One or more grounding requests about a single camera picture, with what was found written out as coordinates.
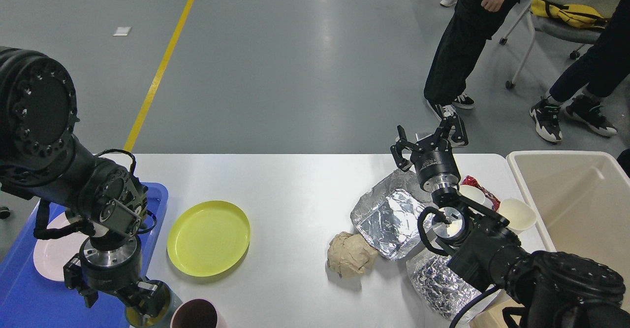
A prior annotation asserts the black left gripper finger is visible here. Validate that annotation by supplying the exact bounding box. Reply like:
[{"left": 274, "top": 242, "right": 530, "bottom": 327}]
[
  {"left": 63, "top": 257, "right": 98, "bottom": 308},
  {"left": 118, "top": 281, "right": 170, "bottom": 321}
]

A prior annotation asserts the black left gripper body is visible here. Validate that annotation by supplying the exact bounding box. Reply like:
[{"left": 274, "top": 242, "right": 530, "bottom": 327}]
[{"left": 74, "top": 237, "right": 142, "bottom": 299}]

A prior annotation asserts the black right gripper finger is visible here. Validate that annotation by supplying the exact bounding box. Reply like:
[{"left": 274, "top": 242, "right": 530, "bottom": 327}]
[
  {"left": 432, "top": 113, "right": 470, "bottom": 148},
  {"left": 391, "top": 126, "right": 419, "bottom": 173}
]

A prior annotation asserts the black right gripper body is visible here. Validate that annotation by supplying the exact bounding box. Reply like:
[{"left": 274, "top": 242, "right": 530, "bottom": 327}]
[{"left": 413, "top": 138, "right": 461, "bottom": 193}]

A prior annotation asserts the green yellow mug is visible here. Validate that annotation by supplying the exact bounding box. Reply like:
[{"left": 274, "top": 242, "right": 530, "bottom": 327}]
[{"left": 125, "top": 280, "right": 182, "bottom": 328}]

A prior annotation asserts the pink brown cup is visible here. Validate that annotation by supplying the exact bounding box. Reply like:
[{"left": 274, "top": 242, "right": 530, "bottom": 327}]
[{"left": 169, "top": 298, "right": 227, "bottom": 328}]

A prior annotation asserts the yellow plate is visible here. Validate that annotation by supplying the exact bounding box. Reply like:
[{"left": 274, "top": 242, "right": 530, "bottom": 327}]
[{"left": 167, "top": 200, "right": 251, "bottom": 278}]

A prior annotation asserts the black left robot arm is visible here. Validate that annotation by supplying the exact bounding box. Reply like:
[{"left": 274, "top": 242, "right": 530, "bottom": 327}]
[{"left": 0, "top": 47, "right": 175, "bottom": 328}]

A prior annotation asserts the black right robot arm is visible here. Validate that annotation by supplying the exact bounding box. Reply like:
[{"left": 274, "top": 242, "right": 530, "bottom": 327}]
[{"left": 391, "top": 115, "right": 629, "bottom": 328}]

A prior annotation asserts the pink plate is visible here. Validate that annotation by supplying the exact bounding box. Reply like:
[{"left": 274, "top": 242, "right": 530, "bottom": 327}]
[{"left": 33, "top": 232, "right": 88, "bottom": 282}]

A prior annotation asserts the red snack wrapper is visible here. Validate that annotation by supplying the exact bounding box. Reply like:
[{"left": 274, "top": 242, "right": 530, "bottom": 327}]
[{"left": 461, "top": 175, "right": 501, "bottom": 211}]

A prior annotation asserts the white paper cup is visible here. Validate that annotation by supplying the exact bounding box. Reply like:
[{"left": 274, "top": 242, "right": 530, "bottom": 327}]
[{"left": 459, "top": 185, "right": 486, "bottom": 205}]

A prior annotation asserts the blue plastic tray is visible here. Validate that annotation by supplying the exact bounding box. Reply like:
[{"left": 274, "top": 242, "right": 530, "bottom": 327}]
[{"left": 0, "top": 183, "right": 169, "bottom": 328}]

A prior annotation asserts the aluminium foil tray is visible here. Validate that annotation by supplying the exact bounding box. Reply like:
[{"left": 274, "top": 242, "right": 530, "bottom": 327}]
[{"left": 349, "top": 169, "right": 432, "bottom": 260}]

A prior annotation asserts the white paper bowl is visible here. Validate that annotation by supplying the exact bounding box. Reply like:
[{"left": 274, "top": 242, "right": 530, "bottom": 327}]
[{"left": 497, "top": 198, "right": 537, "bottom": 234}]

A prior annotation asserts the crumpled brown paper ball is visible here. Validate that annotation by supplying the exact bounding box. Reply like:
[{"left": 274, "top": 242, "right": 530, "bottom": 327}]
[{"left": 326, "top": 231, "right": 379, "bottom": 279}]

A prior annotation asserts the crumpled aluminium foil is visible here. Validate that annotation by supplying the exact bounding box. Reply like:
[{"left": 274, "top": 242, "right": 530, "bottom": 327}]
[{"left": 407, "top": 249, "right": 482, "bottom": 321}]

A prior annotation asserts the person in black trousers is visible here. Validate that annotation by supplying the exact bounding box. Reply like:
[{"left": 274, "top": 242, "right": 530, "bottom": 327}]
[{"left": 424, "top": 0, "right": 520, "bottom": 119}]

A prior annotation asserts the beige plastic bin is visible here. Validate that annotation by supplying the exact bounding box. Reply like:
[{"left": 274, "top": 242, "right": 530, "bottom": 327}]
[{"left": 507, "top": 151, "right": 630, "bottom": 286}]

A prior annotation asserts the person in dark jeans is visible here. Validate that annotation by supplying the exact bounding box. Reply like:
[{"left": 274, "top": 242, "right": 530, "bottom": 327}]
[{"left": 529, "top": 0, "right": 630, "bottom": 143}]

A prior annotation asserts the yellow bag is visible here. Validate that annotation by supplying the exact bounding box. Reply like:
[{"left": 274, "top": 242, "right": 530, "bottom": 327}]
[{"left": 531, "top": 0, "right": 608, "bottom": 29}]

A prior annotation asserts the grey chair on wheels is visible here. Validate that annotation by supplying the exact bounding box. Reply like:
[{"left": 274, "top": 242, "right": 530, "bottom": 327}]
[{"left": 499, "top": 0, "right": 618, "bottom": 90}]

